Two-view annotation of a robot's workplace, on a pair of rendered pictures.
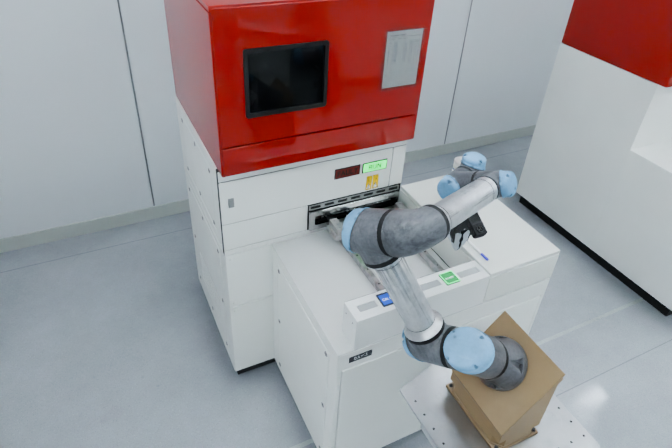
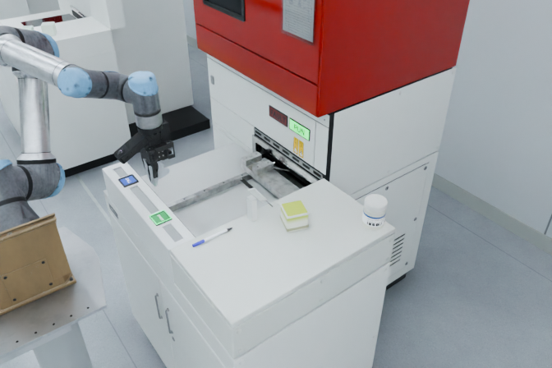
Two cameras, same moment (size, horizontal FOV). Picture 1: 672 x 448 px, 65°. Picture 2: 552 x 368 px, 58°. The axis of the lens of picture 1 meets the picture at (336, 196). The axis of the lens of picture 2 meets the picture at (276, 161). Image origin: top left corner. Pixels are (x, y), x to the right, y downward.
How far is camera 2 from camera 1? 235 cm
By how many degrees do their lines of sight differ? 65
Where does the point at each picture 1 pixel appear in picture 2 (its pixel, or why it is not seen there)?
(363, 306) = (121, 171)
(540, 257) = (210, 299)
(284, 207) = (240, 113)
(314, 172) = (256, 94)
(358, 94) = (266, 25)
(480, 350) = not seen: outside the picture
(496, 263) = (189, 254)
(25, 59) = not seen: outside the picture
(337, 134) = (254, 59)
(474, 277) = (163, 236)
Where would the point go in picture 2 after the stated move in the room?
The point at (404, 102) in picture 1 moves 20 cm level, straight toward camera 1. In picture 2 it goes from (304, 61) to (241, 62)
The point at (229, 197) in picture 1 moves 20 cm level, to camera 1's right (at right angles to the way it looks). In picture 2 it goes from (212, 74) to (213, 93)
